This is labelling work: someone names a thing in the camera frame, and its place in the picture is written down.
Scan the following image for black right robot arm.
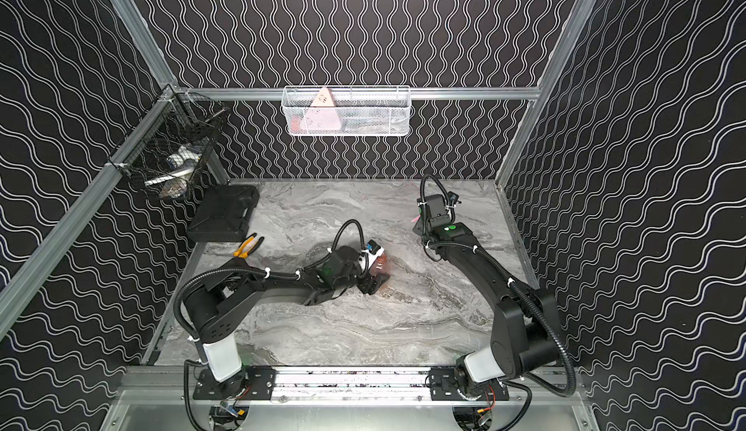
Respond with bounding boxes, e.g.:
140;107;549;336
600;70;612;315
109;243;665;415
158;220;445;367
413;174;578;397

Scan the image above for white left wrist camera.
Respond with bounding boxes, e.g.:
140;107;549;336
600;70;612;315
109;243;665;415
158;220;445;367
361;240;385;273

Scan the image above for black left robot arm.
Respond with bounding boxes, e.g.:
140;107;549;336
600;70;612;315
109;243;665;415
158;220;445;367
173;219;390;397

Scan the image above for black plastic case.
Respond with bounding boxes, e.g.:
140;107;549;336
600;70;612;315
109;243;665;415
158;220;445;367
186;184;260;243

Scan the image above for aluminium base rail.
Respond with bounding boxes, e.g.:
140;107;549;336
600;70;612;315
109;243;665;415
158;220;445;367
115;365;584;406

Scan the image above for black wire mesh basket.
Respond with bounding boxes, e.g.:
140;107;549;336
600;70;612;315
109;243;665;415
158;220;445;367
113;90;228;201

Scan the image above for white items in basket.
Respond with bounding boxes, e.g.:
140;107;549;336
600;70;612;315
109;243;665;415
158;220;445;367
145;145;201;199

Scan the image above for pink transparent spray bottle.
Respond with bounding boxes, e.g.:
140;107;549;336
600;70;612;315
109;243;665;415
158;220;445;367
370;253;390;276

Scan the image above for yellow handled pliers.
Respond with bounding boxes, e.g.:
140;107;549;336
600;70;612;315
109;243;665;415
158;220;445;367
232;233;264;259

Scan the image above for pink triangle card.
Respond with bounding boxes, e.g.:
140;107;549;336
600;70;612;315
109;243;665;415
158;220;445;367
299;86;342;134

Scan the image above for clear plastic wall basket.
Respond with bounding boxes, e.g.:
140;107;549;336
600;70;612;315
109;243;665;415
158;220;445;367
281;85;413;138

